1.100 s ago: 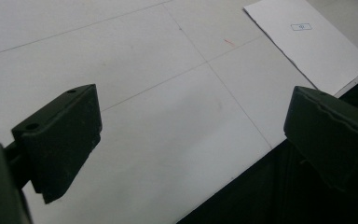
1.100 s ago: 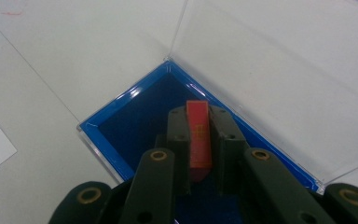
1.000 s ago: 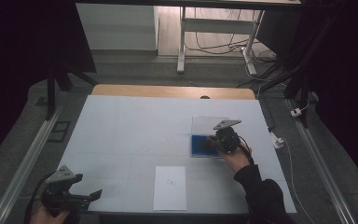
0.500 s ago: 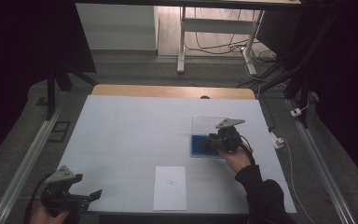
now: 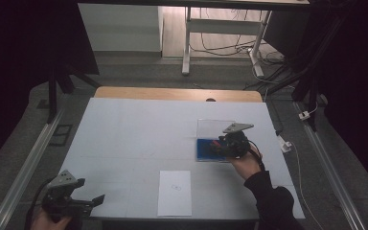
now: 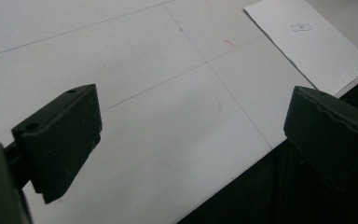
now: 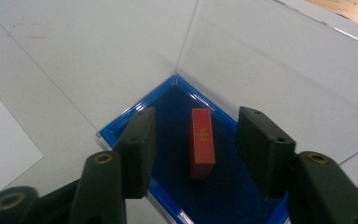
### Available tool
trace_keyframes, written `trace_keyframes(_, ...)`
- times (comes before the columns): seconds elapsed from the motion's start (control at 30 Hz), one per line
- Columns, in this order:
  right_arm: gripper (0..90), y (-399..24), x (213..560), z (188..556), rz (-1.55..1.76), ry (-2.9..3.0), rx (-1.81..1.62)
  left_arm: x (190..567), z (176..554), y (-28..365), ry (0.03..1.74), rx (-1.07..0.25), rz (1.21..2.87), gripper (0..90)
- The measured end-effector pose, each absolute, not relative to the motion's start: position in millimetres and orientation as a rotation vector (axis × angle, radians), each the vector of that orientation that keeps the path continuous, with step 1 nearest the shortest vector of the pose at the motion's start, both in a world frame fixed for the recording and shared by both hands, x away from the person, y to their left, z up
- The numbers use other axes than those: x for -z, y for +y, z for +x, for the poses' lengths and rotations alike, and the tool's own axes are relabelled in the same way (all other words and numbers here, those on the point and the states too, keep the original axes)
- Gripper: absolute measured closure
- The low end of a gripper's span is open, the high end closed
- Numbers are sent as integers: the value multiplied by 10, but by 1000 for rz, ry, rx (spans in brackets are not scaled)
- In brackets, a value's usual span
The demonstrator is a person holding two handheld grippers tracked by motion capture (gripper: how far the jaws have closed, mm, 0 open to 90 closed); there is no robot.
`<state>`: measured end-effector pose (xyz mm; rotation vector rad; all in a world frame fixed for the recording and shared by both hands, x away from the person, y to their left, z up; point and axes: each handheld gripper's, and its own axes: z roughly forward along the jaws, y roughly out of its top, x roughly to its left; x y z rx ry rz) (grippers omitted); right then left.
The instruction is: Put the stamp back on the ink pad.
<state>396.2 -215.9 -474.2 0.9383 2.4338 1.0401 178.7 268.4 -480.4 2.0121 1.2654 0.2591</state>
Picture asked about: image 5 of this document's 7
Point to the white paper sheet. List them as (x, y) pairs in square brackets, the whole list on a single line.
[(174, 201)]

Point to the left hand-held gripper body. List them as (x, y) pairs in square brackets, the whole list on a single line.
[(57, 198)]

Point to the black floor frame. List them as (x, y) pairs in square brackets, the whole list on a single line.
[(60, 135)]

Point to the white power plug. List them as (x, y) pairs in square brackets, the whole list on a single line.
[(285, 144)]

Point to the aluminium rail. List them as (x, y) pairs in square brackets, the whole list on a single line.
[(329, 169), (28, 169)]

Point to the white cabinet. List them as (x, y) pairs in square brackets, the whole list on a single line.
[(121, 28)]

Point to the blue ink pad box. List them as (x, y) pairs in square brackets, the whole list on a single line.
[(203, 150)]

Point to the black stand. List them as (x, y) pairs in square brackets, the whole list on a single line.
[(311, 80), (52, 92)]

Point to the person's left hand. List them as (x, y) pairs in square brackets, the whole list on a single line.
[(46, 223)]

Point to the person's right hand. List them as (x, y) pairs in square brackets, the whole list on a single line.
[(249, 164)]

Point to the white desk frame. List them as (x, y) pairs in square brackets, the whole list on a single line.
[(223, 26)]

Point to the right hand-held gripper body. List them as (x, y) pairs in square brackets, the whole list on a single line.
[(236, 143)]

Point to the small white connector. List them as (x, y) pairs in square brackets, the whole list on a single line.
[(304, 115)]

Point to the white table mat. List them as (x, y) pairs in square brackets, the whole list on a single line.
[(134, 143)]

